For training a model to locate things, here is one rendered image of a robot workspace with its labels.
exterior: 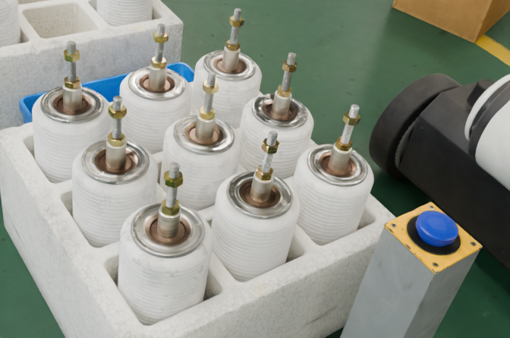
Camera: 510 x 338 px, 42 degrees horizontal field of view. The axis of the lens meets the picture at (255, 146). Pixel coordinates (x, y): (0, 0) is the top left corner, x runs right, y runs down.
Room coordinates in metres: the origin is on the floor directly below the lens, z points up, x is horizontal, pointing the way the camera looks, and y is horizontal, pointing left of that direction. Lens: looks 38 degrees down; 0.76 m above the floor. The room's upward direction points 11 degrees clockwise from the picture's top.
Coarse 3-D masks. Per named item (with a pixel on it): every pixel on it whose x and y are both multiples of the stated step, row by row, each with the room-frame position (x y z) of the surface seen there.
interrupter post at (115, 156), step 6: (108, 144) 0.55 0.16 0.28; (126, 144) 0.56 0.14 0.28; (108, 150) 0.55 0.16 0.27; (114, 150) 0.55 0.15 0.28; (120, 150) 0.55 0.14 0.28; (108, 156) 0.55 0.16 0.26; (114, 156) 0.55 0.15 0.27; (120, 156) 0.55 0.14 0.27; (108, 162) 0.55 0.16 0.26; (114, 162) 0.55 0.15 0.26; (120, 162) 0.55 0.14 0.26; (114, 168) 0.55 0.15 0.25
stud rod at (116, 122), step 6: (114, 96) 0.56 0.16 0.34; (120, 96) 0.56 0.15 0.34; (114, 102) 0.56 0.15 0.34; (120, 102) 0.56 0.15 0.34; (114, 108) 0.56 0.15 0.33; (120, 108) 0.56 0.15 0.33; (114, 120) 0.56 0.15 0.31; (120, 120) 0.56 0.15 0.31; (114, 126) 0.56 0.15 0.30; (120, 126) 0.56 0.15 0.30; (114, 132) 0.56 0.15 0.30; (120, 132) 0.56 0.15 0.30
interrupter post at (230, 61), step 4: (224, 52) 0.80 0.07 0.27; (228, 52) 0.80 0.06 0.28; (232, 52) 0.80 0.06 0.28; (236, 52) 0.80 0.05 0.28; (224, 56) 0.80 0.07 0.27; (228, 56) 0.80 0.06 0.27; (232, 56) 0.80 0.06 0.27; (236, 56) 0.80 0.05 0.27; (224, 60) 0.80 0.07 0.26; (228, 60) 0.80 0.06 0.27; (232, 60) 0.80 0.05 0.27; (236, 60) 0.80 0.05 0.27; (224, 64) 0.80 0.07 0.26; (228, 64) 0.80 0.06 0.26; (232, 64) 0.80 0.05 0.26; (236, 64) 0.80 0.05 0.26; (228, 68) 0.80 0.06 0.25; (232, 68) 0.80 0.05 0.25; (236, 68) 0.80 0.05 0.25
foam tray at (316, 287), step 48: (0, 144) 0.63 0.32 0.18; (48, 192) 0.56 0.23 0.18; (48, 240) 0.52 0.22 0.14; (336, 240) 0.58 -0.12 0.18; (48, 288) 0.53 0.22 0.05; (96, 288) 0.44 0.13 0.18; (240, 288) 0.48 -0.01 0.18; (288, 288) 0.50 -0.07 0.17; (336, 288) 0.56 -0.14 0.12; (96, 336) 0.42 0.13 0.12; (144, 336) 0.39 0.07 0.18; (192, 336) 0.41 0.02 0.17; (240, 336) 0.46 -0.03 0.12; (288, 336) 0.52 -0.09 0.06
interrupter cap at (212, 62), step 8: (208, 56) 0.82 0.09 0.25; (216, 56) 0.82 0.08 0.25; (240, 56) 0.83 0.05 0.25; (208, 64) 0.80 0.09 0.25; (216, 64) 0.80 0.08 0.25; (240, 64) 0.82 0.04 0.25; (248, 64) 0.82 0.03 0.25; (208, 72) 0.78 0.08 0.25; (216, 72) 0.78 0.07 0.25; (224, 72) 0.79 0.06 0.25; (232, 72) 0.79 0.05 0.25; (240, 72) 0.79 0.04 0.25; (248, 72) 0.80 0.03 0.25; (224, 80) 0.77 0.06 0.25; (232, 80) 0.77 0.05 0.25; (240, 80) 0.78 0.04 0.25
